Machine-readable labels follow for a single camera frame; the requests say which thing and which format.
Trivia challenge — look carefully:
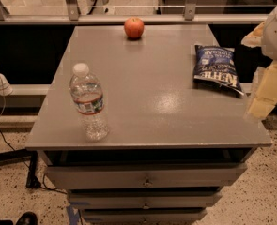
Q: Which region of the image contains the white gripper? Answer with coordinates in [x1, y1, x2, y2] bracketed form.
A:
[241, 6, 277, 120]

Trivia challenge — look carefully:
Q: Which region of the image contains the grey drawer cabinet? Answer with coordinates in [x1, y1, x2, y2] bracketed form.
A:
[24, 24, 273, 225]

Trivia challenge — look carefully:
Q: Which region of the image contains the grey drawer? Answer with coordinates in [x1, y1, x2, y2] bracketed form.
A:
[69, 190, 221, 209]
[46, 163, 247, 189]
[82, 208, 207, 223]

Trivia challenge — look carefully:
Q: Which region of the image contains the red apple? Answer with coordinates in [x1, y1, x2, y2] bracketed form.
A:
[124, 17, 145, 39]

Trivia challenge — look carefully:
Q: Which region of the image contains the black floor stand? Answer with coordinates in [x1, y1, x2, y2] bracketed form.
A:
[0, 149, 41, 189]

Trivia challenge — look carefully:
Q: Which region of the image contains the top grey drawer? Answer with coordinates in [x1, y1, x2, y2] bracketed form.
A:
[46, 163, 247, 189]

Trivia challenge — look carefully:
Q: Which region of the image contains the blue kettle chips bag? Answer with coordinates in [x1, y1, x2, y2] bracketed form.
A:
[193, 45, 244, 96]

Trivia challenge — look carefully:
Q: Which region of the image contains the metal window rail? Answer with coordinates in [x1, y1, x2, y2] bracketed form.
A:
[0, 0, 268, 25]

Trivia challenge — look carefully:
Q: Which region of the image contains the middle grey drawer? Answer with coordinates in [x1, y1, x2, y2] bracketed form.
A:
[69, 190, 221, 209]

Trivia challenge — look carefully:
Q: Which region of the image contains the clear plastic water bottle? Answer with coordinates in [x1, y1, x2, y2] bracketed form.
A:
[69, 63, 109, 142]

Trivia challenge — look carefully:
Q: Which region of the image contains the black shoe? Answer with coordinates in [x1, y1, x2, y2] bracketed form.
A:
[16, 212, 38, 225]

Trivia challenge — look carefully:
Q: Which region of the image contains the black cable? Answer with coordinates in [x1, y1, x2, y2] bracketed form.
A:
[0, 114, 67, 195]

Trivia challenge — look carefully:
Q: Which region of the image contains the bottom grey drawer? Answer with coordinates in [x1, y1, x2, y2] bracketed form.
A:
[82, 208, 207, 223]

